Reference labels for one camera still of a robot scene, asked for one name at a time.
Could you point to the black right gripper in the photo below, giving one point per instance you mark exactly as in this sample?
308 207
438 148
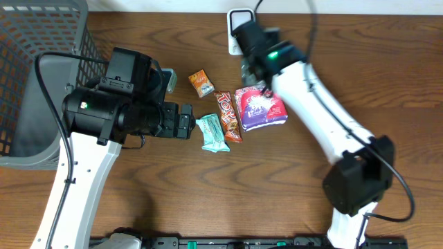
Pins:
246 75

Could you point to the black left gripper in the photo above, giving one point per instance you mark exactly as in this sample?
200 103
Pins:
173 120

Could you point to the teal snack wrapper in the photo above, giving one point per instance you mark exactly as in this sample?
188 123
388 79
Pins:
214 139

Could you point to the red purple liners pack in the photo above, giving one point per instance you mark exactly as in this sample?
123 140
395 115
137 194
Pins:
258 109

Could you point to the small orange snack packet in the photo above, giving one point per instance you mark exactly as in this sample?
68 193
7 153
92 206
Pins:
201 83

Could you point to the orange Top chocolate bar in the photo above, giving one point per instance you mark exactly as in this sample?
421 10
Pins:
228 116

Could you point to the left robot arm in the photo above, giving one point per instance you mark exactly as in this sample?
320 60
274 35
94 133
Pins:
94 121

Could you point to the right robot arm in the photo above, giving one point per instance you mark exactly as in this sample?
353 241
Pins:
360 172

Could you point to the grey plastic mesh basket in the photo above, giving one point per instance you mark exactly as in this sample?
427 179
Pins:
29 135

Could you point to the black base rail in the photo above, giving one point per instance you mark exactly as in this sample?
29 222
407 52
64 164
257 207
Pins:
297 242

